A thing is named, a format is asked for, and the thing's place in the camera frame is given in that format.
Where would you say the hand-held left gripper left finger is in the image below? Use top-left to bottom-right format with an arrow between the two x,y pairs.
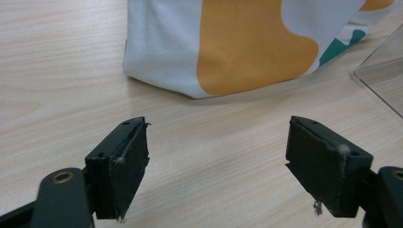
85,116 -> 150,221

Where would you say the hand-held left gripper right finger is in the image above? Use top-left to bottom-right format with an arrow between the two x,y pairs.
284,115 -> 374,219

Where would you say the clear plastic box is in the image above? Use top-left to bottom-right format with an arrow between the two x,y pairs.
353,23 -> 403,119

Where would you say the white patterned tote bag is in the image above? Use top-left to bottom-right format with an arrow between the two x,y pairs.
123,0 -> 397,100

